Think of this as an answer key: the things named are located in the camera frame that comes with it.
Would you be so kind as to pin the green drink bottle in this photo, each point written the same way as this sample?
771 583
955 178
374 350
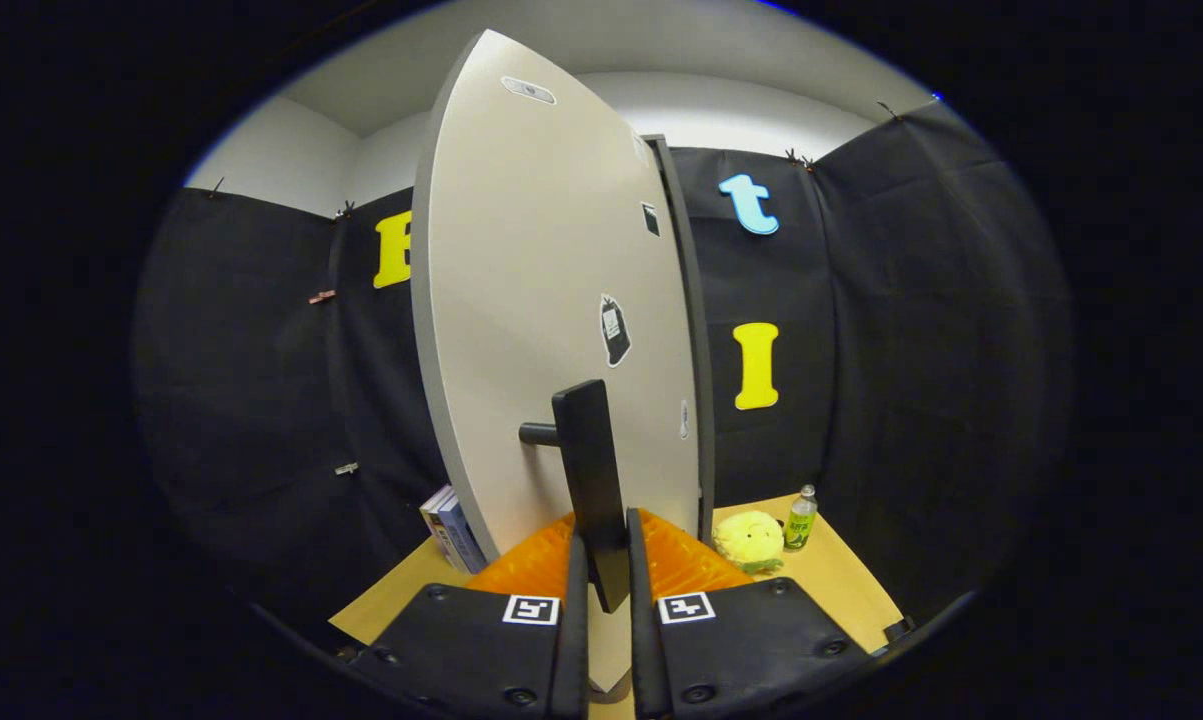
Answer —
800 525

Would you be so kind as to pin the yellow plush toy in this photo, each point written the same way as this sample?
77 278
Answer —
748 540

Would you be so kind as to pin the white book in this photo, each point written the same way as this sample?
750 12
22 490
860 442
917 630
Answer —
433 520

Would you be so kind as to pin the blue book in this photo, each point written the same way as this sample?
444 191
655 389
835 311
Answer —
459 535

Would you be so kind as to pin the black backdrop cloth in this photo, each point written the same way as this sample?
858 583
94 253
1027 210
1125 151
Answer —
911 330

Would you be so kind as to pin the brown clip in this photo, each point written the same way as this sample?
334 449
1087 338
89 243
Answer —
322 297

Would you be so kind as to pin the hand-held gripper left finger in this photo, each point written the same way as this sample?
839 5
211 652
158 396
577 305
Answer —
481 650

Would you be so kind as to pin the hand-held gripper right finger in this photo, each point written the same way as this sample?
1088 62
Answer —
741 650

